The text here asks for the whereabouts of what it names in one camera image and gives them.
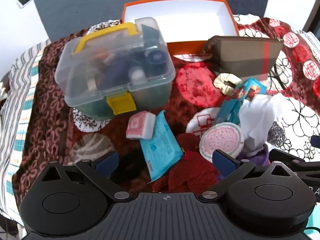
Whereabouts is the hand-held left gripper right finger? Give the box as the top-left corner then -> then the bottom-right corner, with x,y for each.
200,149 -> 296,203

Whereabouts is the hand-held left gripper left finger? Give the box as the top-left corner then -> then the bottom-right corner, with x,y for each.
40,151 -> 133,203

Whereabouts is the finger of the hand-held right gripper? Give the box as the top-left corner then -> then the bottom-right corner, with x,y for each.
269,149 -> 310,165

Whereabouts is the black scrunchie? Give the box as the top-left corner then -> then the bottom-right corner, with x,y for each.
112,159 -> 143,183

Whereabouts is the purple cloth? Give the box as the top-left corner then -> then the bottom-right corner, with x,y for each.
236,144 -> 269,167

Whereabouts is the red knitted cloth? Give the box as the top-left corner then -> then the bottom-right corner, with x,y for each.
151,133 -> 220,193

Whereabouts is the white cloth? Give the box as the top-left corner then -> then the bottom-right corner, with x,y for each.
239,94 -> 280,155

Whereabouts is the teal printed packet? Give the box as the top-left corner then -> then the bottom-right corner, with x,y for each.
214,77 -> 267,127

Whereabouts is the orange cardboard box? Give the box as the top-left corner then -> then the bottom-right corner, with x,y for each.
121,0 -> 240,55

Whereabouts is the pink round knitted pad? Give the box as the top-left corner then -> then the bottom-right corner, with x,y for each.
199,122 -> 245,162

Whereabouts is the grey metal scrubber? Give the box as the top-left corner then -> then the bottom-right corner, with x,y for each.
267,121 -> 287,145

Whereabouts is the pink and white sponge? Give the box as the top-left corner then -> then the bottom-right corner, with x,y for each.
126,112 -> 157,140

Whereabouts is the blue wet wipes packet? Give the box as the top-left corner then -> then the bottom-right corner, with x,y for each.
139,110 -> 184,182

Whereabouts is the maroon printed blanket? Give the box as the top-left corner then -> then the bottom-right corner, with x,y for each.
11,12 -> 320,205

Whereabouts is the cream scrunchie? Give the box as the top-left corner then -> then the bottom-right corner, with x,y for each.
213,73 -> 242,95

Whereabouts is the brown plaid zip pouch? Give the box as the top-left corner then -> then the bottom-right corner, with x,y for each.
202,35 -> 284,82

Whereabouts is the dark blue round jar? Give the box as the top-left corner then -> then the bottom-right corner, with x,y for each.
147,49 -> 167,68

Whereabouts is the grey upholstered headboard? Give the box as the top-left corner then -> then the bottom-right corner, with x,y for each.
27,0 -> 272,43

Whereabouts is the clear plastic box yellow handle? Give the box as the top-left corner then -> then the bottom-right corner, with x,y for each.
54,17 -> 176,119

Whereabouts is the dark door frame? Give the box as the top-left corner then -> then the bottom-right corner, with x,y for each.
302,0 -> 320,33

